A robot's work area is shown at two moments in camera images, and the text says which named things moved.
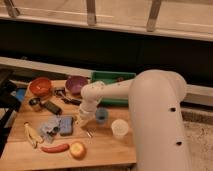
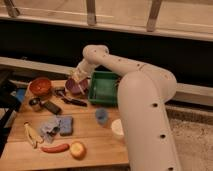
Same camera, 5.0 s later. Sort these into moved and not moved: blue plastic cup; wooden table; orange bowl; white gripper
Moved: white gripper
Not moved: blue plastic cup; orange bowl; wooden table
